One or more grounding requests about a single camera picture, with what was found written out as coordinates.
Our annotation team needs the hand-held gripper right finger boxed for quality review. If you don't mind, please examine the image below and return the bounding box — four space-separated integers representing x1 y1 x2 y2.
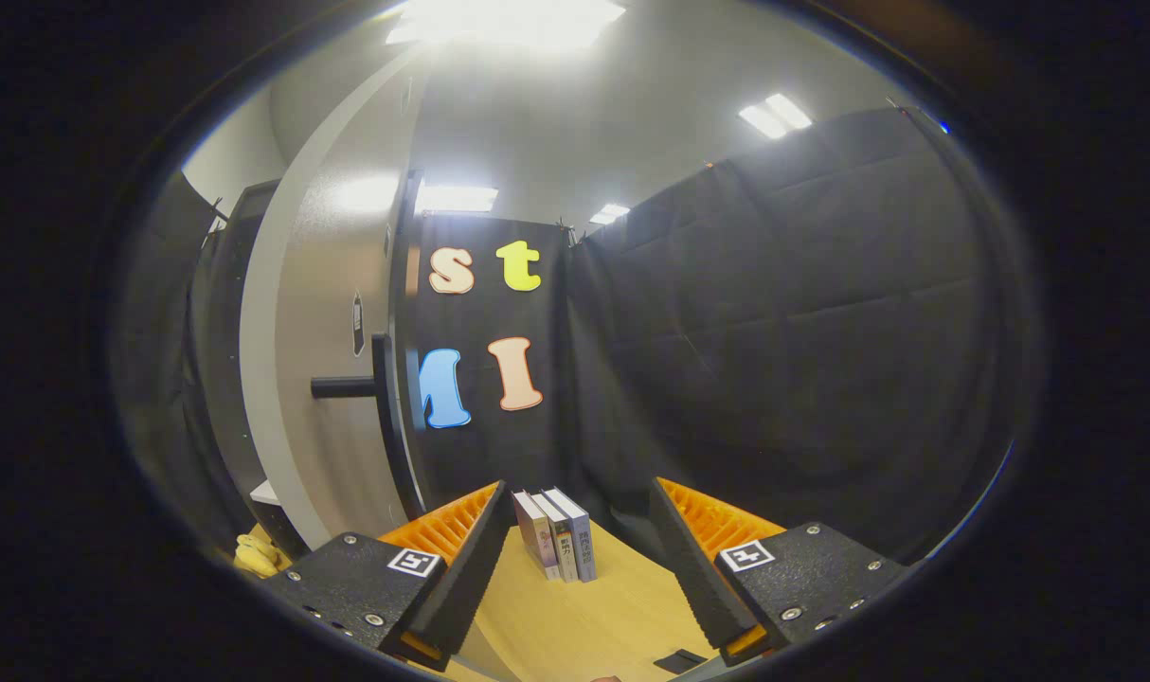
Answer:
649 476 917 666

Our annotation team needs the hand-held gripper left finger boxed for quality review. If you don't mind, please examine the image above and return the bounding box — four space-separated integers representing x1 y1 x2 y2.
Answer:
258 480 512 672

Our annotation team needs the black door handle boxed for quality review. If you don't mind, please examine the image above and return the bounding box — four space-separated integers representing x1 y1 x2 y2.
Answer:
311 332 401 437

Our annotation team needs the pale grey cabinet door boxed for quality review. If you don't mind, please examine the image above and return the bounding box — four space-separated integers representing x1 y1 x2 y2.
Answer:
239 43 524 682

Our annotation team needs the pink cover book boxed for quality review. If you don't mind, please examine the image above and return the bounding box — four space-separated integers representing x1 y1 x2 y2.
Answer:
512 490 559 582

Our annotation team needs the dark spine book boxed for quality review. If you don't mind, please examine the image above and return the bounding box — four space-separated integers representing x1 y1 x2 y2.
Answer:
531 492 579 583

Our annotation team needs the blue grey book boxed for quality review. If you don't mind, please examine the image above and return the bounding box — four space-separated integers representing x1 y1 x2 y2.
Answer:
544 487 597 583

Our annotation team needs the yellow plush toy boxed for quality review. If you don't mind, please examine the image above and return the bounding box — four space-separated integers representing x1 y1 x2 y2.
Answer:
234 533 282 579

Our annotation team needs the black backdrop cloth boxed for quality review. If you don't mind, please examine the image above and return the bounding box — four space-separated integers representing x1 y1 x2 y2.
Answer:
116 106 1035 569

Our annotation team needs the dark grey cabinet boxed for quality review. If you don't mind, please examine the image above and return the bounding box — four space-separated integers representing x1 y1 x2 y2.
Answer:
189 170 431 562

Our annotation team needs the large bright ceiling light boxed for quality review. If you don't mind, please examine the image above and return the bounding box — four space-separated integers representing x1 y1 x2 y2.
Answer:
386 0 626 48

